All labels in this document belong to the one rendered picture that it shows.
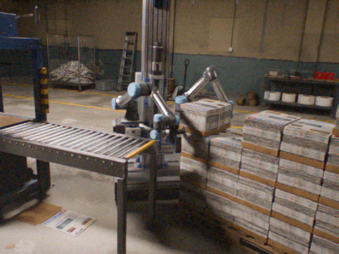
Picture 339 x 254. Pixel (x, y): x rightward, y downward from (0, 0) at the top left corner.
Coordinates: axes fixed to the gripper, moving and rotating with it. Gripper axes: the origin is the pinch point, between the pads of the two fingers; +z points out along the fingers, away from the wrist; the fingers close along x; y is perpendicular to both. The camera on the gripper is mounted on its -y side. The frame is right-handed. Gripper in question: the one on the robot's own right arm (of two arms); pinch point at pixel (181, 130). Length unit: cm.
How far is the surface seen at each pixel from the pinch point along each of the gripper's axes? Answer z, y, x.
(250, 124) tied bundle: 5, 17, -60
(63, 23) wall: 381, 116, 860
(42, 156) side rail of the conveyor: -99, -14, 50
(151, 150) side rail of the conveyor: -30.2, -13.3, 5.8
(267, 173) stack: 5, -16, -78
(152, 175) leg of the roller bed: -29.8, -34.8, 4.4
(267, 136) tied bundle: 5, 11, -74
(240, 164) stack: 6, -16, -55
